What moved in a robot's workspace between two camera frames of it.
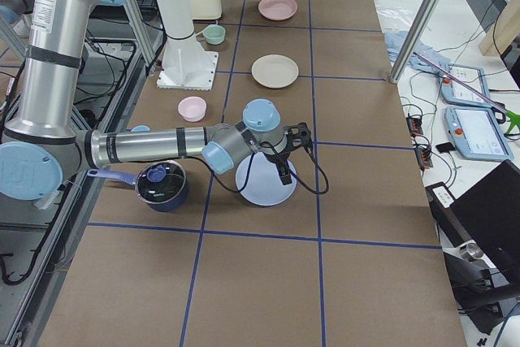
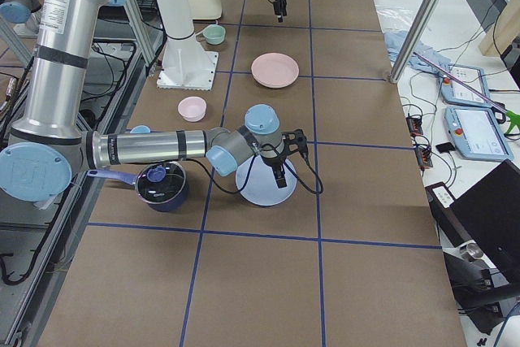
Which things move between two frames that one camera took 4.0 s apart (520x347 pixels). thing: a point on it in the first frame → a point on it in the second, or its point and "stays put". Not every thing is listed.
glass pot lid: [161, 181] stays put
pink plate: [275, 8] → [275, 70]
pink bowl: [192, 108] stays put
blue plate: [264, 185] stays put
